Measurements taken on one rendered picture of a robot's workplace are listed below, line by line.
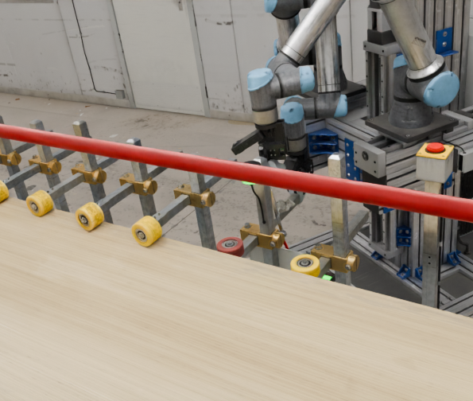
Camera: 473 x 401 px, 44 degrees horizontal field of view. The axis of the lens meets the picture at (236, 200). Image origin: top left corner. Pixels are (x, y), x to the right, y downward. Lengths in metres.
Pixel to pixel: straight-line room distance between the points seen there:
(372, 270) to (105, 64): 3.90
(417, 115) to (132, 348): 1.20
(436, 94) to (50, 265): 1.28
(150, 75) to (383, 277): 3.49
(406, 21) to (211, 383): 1.13
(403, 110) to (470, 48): 0.46
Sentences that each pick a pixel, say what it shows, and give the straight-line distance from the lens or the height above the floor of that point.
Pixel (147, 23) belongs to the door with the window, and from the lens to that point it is 5.46.
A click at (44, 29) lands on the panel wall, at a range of 6.49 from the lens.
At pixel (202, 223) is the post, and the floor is 0.85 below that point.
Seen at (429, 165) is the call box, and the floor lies 1.19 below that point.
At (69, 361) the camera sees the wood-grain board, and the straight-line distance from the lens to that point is 1.52.
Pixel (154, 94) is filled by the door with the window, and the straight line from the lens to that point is 5.68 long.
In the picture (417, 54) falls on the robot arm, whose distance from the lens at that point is 1.88.
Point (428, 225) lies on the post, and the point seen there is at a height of 1.02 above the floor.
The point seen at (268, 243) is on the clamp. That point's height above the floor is 0.84.
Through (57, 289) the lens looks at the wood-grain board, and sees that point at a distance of 1.77.
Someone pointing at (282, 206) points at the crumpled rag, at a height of 0.87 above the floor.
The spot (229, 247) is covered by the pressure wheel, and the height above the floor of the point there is 0.90.
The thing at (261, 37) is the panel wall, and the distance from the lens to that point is 4.78.
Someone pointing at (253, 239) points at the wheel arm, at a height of 0.86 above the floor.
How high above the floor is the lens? 1.86
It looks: 29 degrees down
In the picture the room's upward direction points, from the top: 8 degrees counter-clockwise
